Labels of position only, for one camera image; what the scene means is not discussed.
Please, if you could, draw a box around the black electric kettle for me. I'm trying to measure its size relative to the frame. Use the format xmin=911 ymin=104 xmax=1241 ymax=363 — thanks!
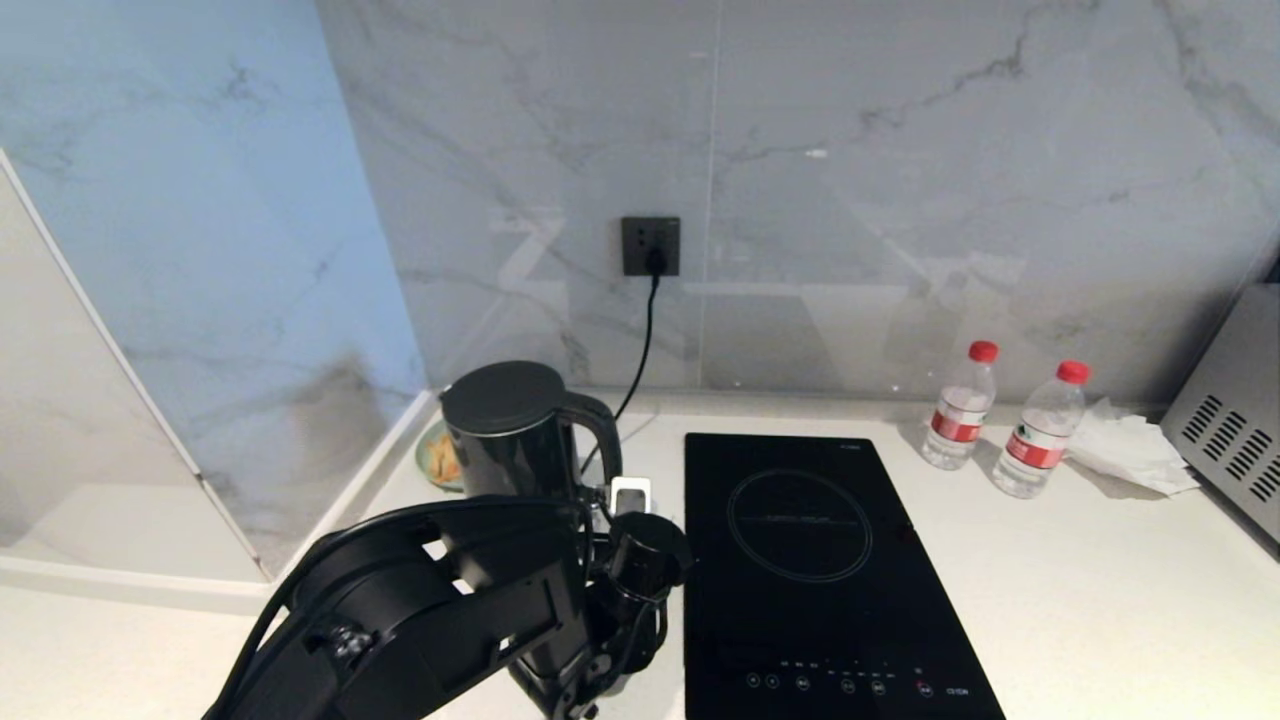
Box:
xmin=440 ymin=361 xmax=624 ymax=504

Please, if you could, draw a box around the black kettle lid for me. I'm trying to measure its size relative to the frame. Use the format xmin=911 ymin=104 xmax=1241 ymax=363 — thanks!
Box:
xmin=440 ymin=361 xmax=570 ymax=435

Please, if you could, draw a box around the food on plate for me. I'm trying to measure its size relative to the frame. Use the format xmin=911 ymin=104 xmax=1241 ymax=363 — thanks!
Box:
xmin=427 ymin=434 xmax=464 ymax=485

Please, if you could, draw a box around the green plate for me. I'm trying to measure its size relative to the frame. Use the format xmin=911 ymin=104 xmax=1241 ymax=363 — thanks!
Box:
xmin=415 ymin=419 xmax=467 ymax=494

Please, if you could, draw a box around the black induction cooktop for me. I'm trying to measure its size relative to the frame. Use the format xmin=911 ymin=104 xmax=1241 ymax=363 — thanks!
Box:
xmin=683 ymin=432 xmax=1007 ymax=720

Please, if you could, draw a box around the clear water bottle red cap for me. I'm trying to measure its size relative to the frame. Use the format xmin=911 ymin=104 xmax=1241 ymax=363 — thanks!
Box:
xmin=991 ymin=360 xmax=1090 ymax=500
xmin=919 ymin=340 xmax=1000 ymax=472

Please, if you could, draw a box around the crumpled white tissue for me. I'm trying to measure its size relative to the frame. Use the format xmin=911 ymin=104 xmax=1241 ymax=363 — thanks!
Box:
xmin=1064 ymin=397 xmax=1200 ymax=497

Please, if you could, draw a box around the silver vented appliance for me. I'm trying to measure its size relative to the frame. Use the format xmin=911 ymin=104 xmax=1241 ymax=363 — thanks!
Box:
xmin=1159 ymin=284 xmax=1280 ymax=547

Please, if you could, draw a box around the black power cord with plug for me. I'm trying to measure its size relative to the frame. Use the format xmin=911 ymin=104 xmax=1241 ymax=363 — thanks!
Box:
xmin=578 ymin=248 xmax=669 ymax=475

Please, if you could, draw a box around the black wall socket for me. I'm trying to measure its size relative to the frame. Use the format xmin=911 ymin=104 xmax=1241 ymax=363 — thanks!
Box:
xmin=621 ymin=216 xmax=682 ymax=278

